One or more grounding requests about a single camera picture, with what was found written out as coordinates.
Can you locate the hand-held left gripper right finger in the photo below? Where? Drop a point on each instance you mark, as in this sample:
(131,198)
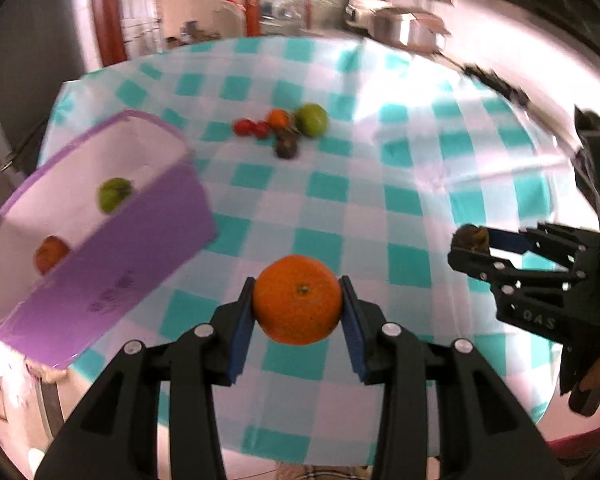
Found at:
(354,340)

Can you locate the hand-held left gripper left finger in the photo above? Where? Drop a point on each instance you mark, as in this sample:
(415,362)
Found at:
(240,340)

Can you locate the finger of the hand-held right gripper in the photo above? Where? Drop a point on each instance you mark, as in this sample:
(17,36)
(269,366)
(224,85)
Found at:
(525,295)
(507,241)

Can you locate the dark passion fruit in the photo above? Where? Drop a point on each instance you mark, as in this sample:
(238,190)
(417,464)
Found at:
(286,147)
(471,240)

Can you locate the large orange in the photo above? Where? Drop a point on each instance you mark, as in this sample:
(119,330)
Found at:
(297,300)

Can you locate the purple cardboard box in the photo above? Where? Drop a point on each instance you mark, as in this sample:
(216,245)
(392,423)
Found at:
(145,240)

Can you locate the red tomato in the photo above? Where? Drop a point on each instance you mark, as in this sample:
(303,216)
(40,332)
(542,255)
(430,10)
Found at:
(260,129)
(241,126)

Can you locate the green apple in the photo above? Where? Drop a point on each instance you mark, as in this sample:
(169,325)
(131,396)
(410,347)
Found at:
(311,120)

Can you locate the small orange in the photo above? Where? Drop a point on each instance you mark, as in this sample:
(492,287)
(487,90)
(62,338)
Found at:
(278,118)

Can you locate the person's right hand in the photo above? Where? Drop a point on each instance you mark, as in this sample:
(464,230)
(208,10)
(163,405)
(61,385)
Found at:
(594,374)

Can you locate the teal checkered tablecloth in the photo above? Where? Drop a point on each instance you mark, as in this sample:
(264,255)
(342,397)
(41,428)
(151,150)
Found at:
(330,185)

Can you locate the dark object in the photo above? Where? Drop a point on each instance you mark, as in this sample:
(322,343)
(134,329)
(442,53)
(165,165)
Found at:
(495,82)

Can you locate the green fruit with leaves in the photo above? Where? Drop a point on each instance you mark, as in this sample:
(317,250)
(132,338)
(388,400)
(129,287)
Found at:
(112,195)

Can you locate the red-brown apple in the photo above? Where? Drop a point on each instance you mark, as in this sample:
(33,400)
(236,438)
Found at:
(51,255)

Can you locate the silver cooking pot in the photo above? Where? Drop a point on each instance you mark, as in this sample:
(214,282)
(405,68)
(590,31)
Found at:
(400,25)

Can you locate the white kitchen appliance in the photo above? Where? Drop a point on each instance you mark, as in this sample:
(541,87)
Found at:
(361,11)

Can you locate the grey refrigerator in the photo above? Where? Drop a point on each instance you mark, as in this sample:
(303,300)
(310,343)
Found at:
(20,110)

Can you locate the red door frame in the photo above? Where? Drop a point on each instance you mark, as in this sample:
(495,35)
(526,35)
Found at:
(107,10)

